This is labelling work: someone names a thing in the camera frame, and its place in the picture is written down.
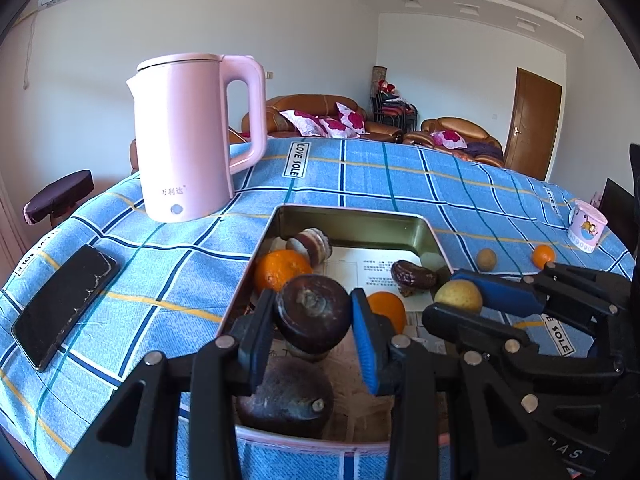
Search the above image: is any pink cartoon mug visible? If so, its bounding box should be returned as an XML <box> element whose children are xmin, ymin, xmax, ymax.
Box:
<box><xmin>567</xmin><ymin>199</ymin><xmax>609</xmax><ymax>254</ymax></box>

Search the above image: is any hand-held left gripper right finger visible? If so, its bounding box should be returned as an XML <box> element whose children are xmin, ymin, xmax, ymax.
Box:
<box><xmin>349</xmin><ymin>288</ymin><xmax>572</xmax><ymax>480</ymax></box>

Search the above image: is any pink metal tin box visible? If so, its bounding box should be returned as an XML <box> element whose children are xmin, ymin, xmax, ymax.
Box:
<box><xmin>215</xmin><ymin>204</ymin><xmax>482</xmax><ymax>447</ymax></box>

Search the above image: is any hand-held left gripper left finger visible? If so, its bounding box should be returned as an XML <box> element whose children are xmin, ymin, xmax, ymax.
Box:
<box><xmin>56</xmin><ymin>290</ymin><xmax>277</xmax><ymax>480</ymax></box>

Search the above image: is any stack of dark chairs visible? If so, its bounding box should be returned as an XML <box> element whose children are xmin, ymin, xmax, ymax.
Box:
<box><xmin>369</xmin><ymin>92</ymin><xmax>419</xmax><ymax>134</ymax></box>

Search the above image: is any dark brown round fruit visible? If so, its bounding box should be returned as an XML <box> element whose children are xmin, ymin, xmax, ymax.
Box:
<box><xmin>274</xmin><ymin>274</ymin><xmax>352</xmax><ymax>356</ymax></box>

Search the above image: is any white pink floral pillow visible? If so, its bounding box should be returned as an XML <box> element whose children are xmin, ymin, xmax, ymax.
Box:
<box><xmin>334</xmin><ymin>102</ymin><xmax>367</xmax><ymax>131</ymax></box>
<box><xmin>430</xmin><ymin>129</ymin><xmax>469</xmax><ymax>150</ymax></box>
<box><xmin>278</xmin><ymin>108</ymin><xmax>326</xmax><ymax>136</ymax></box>
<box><xmin>317</xmin><ymin>115</ymin><xmax>364</xmax><ymax>139</ymax></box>

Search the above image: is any black television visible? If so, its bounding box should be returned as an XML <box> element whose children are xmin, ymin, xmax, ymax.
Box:
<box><xmin>597</xmin><ymin>177</ymin><xmax>635</xmax><ymax>241</ymax></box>

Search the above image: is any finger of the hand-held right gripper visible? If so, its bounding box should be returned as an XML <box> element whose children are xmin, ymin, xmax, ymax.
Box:
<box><xmin>421</xmin><ymin>304</ymin><xmax>625</xmax><ymax>437</ymax></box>
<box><xmin>449</xmin><ymin>262</ymin><xmax>635</xmax><ymax>362</ymax></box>

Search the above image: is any brown leather sofa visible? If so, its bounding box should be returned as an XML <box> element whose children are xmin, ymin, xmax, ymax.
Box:
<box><xmin>242</xmin><ymin>93</ymin><xmax>404</xmax><ymax>144</ymax></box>

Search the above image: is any large purple round fruit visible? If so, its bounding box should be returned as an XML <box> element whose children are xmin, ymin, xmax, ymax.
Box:
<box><xmin>235</xmin><ymin>357</ymin><xmax>335</xmax><ymax>439</ymax></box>

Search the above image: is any brown wooden door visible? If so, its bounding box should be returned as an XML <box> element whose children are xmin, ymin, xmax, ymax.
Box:
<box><xmin>503</xmin><ymin>67</ymin><xmax>564</xmax><ymax>181</ymax></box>

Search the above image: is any dark maroon wrinkled fruit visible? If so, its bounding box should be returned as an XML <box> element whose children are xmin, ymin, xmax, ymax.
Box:
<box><xmin>390</xmin><ymin>259</ymin><xmax>437</xmax><ymax>291</ymax></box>

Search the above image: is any pink electric kettle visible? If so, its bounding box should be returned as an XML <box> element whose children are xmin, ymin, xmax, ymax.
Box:
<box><xmin>124</xmin><ymin>53</ymin><xmax>267</xmax><ymax>224</ymax></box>

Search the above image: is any orange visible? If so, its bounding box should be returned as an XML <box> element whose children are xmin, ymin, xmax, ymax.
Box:
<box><xmin>253</xmin><ymin>249</ymin><xmax>314</xmax><ymax>294</ymax></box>
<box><xmin>531</xmin><ymin>243</ymin><xmax>556</xmax><ymax>270</ymax></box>
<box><xmin>367</xmin><ymin>291</ymin><xmax>407</xmax><ymax>334</ymax></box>

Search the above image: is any black smartphone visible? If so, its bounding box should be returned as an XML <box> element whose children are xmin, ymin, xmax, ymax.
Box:
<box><xmin>10</xmin><ymin>244</ymin><xmax>121</xmax><ymax>372</ymax></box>

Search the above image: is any purple cushioned stool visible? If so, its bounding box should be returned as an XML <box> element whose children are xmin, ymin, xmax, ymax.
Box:
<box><xmin>22</xmin><ymin>169</ymin><xmax>96</xmax><ymax>226</ymax></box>

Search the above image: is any brown leather loveseat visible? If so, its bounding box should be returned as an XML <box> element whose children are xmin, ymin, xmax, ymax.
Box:
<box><xmin>402</xmin><ymin>117</ymin><xmax>504</xmax><ymax>169</ymax></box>

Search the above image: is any cut brown fruit half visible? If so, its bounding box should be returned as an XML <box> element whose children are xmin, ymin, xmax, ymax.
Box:
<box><xmin>285</xmin><ymin>228</ymin><xmax>332</xmax><ymax>267</ymax></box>

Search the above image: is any printed white paper sheet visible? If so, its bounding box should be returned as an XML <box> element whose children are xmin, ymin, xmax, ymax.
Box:
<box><xmin>329</xmin><ymin>247</ymin><xmax>437</xmax><ymax>312</ymax></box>

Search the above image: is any purple blanket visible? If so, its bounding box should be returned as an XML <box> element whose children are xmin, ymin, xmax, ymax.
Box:
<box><xmin>464</xmin><ymin>140</ymin><xmax>504</xmax><ymax>161</ymax></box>

